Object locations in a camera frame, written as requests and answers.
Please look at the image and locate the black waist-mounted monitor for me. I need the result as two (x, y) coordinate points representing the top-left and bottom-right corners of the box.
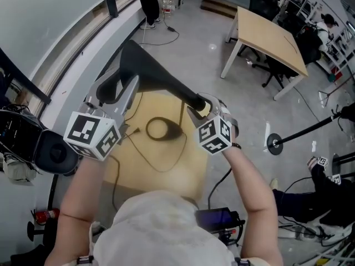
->
(195, 207), (247, 246)

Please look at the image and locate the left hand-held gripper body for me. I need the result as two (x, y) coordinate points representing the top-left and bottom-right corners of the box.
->
(63, 96), (131, 160)

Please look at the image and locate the grey fabric bag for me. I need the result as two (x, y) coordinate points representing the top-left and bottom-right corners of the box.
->
(0, 151), (37, 187)

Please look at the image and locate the small wooden low table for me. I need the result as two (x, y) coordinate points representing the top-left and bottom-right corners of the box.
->
(101, 89), (209, 202)

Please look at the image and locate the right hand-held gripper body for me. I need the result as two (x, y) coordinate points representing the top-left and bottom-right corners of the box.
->
(197, 111), (240, 155)

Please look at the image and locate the white power strip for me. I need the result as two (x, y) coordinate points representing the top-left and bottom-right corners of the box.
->
(277, 223), (328, 243)

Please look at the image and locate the black coat stand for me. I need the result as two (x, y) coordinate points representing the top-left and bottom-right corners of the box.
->
(267, 104), (355, 157)

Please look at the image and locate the black round speaker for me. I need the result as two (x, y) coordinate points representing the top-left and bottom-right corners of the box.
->
(0, 108), (80, 175)

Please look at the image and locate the red fire extinguisher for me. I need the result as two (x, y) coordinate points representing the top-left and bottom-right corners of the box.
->
(29, 208), (61, 226)

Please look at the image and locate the person's right hand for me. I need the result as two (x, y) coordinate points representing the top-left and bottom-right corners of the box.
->
(217, 99), (239, 122)

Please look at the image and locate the black power cable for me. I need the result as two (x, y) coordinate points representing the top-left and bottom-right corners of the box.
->
(110, 91), (189, 174)

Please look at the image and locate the black office chair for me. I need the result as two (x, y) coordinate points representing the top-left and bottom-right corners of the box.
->
(251, 51), (297, 90)
(248, 0), (281, 22)

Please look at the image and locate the large clear water bottle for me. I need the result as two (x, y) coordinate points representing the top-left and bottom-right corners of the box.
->
(160, 0), (177, 16)

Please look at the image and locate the person's left forearm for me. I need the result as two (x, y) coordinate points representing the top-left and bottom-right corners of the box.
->
(59, 155), (114, 224)

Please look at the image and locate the person's white shirt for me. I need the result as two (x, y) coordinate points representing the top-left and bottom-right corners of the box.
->
(91, 190), (242, 266)

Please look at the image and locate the wooden table with white legs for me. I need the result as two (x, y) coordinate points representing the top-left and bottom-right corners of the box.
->
(220, 6), (309, 101)

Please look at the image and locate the wooden floor step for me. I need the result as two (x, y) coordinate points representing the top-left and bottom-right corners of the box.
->
(201, 0), (239, 19)

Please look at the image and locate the black desk lamp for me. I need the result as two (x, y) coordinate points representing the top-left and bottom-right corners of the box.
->
(119, 39), (213, 141)

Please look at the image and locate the grey shoulder strap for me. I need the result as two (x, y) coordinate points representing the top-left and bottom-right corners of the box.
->
(74, 222), (97, 266)

